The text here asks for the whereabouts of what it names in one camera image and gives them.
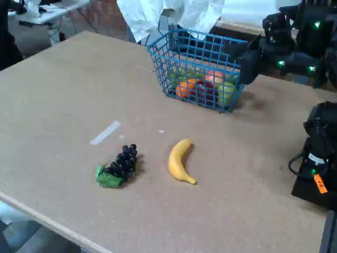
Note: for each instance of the pink toy peach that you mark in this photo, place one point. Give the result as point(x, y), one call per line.
point(213, 77)

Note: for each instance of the green toy grapes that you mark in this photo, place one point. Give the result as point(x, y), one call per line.
point(181, 73)

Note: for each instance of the green toy fruit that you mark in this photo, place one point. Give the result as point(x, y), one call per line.
point(226, 92)

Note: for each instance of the long white tape strip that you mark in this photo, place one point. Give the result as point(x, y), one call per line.
point(105, 133)

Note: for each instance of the yellow toy banana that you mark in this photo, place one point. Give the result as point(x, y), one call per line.
point(177, 160)

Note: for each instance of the thin white tape strip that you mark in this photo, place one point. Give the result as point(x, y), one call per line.
point(146, 68)

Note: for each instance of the white crumpled paper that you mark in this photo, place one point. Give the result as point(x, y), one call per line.
point(33, 9)

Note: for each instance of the white background table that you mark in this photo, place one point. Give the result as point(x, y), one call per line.
point(52, 11)

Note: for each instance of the black chair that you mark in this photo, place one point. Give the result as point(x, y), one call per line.
point(8, 47)

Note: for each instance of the orange toy mango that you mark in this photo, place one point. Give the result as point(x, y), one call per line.
point(184, 89)

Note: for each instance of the black toy grapes with leaf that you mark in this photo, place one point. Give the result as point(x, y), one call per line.
point(123, 160)

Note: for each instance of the black metal post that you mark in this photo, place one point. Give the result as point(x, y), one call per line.
point(330, 234)

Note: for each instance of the dark red toy pomegranate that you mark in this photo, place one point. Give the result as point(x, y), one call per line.
point(206, 92)

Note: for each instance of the white crumpled sheet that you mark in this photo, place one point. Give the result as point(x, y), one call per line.
point(142, 15)

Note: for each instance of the orange label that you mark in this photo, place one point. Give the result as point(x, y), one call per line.
point(320, 184)

